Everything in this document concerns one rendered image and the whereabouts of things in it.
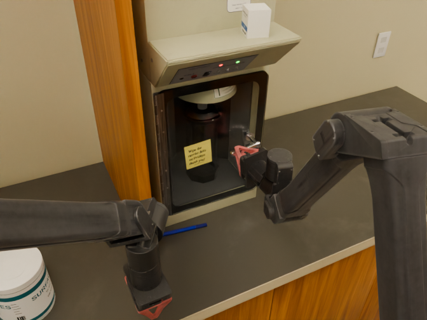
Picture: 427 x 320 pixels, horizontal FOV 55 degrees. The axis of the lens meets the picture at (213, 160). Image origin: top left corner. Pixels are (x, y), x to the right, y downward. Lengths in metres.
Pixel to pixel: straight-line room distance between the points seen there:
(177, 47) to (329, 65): 1.09
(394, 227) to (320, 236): 0.72
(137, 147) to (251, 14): 0.37
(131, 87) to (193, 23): 0.21
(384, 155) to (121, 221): 0.38
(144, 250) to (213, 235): 0.52
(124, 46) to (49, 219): 0.39
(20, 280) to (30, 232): 0.50
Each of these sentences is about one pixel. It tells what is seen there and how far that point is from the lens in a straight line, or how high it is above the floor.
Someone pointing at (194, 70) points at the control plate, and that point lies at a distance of 0.89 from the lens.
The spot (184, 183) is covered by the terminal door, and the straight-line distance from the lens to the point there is 1.14.
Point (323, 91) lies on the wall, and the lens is 1.91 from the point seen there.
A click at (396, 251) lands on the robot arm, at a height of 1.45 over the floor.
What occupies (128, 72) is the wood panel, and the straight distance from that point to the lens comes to 0.82.
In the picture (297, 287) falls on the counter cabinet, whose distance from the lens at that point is 1.30.
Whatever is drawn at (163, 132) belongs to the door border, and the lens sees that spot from 1.01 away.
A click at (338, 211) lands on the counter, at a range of 1.35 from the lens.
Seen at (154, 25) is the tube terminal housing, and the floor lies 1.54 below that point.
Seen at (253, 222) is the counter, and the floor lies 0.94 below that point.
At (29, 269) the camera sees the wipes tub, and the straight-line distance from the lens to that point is 1.02.
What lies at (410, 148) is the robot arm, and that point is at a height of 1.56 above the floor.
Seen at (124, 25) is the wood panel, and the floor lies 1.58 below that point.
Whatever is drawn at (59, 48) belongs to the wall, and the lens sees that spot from 1.34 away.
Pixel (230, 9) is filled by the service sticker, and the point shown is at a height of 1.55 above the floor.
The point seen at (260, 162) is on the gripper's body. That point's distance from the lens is 1.01.
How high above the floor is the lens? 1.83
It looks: 37 degrees down
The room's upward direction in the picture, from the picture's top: 1 degrees clockwise
